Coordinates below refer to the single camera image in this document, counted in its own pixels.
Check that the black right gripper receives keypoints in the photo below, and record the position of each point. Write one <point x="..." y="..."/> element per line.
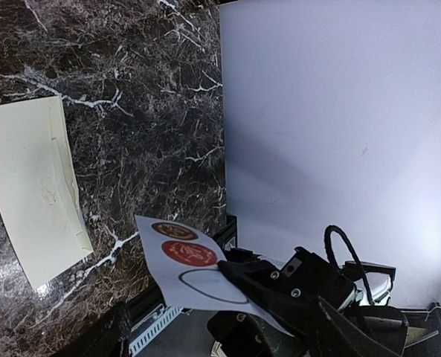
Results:
<point x="285" y="290"/>

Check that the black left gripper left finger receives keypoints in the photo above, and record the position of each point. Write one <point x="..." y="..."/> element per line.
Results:
<point x="109" y="336"/>

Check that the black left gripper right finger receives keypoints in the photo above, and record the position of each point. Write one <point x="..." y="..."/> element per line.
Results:
<point x="369" y="331"/>

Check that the white sticker sheet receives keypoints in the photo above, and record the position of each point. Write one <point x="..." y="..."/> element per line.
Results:
<point x="184" y="264"/>

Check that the cream paper envelope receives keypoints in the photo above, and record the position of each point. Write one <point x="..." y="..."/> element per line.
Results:
<point x="39" y="196"/>

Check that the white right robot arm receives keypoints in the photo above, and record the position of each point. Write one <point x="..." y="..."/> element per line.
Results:
<point x="373" y="285"/>

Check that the white slotted cable duct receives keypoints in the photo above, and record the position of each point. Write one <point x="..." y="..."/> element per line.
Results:
<point x="150" y="326"/>

